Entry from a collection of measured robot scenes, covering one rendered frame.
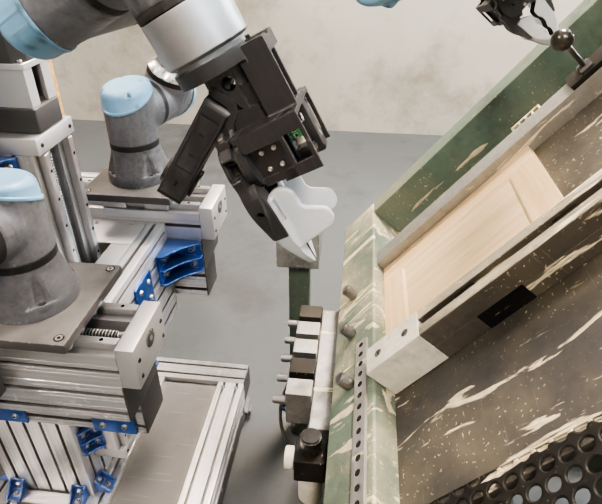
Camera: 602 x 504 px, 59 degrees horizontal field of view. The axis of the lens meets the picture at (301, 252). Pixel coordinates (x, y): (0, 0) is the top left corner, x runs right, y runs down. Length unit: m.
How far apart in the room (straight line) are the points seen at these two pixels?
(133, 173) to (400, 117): 3.49
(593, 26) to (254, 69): 1.03
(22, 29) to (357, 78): 4.07
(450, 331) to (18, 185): 0.69
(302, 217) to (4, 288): 0.59
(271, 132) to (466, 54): 4.11
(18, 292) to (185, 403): 1.04
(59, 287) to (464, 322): 0.66
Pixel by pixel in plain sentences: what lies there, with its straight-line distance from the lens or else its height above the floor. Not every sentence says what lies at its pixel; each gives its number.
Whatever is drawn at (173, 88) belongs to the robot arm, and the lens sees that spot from 1.37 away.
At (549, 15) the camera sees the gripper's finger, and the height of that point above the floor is 1.44.
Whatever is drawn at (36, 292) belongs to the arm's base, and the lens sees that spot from 0.96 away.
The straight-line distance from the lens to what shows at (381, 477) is 0.86.
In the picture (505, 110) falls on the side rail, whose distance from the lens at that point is 1.38.
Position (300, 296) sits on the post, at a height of 0.63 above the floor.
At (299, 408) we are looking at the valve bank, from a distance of 1.16.
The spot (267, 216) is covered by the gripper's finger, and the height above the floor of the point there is 1.38.
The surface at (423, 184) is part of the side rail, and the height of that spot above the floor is 1.00.
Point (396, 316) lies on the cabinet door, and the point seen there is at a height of 0.92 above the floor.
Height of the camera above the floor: 1.61
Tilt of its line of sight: 33 degrees down
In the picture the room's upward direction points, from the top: straight up
